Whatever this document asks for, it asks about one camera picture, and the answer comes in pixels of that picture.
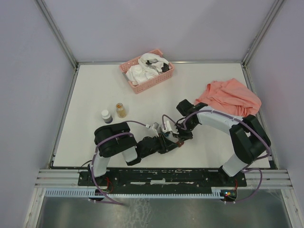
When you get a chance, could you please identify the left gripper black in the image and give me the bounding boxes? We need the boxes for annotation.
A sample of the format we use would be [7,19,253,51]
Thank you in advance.
[141,132,179,158]

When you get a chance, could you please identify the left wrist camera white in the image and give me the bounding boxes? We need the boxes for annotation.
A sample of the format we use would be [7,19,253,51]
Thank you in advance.
[145,122,159,137]

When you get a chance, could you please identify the red pill box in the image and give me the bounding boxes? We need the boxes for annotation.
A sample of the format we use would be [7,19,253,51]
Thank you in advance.
[177,141,184,147]

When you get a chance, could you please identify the white cloth in basket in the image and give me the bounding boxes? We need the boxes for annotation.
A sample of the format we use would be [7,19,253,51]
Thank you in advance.
[126,53,171,86]

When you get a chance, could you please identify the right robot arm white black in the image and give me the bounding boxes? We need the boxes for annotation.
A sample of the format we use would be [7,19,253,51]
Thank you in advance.
[175,99,271,186]

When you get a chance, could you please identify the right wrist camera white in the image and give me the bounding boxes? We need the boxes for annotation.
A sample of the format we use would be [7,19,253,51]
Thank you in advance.
[161,121,178,134]

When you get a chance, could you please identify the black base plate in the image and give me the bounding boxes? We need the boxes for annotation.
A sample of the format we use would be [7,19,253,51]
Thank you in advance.
[78,167,247,194]

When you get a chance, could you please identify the white cable duct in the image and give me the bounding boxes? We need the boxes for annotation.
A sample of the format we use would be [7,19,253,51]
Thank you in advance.
[45,188,224,199]

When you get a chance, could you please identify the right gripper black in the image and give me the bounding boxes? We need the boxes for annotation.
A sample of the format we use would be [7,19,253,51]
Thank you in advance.
[171,119,198,143]

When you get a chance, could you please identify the pink shirt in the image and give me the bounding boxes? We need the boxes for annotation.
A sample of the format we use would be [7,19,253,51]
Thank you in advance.
[194,78,262,117]

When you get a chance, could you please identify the white bottle cap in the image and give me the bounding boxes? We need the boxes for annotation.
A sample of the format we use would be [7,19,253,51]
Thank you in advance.
[101,110,113,124]

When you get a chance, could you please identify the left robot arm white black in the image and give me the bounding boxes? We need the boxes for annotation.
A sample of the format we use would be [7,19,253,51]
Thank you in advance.
[88,121,181,185]

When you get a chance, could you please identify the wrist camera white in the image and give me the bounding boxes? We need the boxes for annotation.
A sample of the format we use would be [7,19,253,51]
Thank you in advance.
[145,122,159,137]
[161,121,178,134]

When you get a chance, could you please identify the glass pill bottle yellow pills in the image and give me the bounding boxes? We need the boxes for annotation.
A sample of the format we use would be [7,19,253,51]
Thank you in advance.
[116,103,126,118]

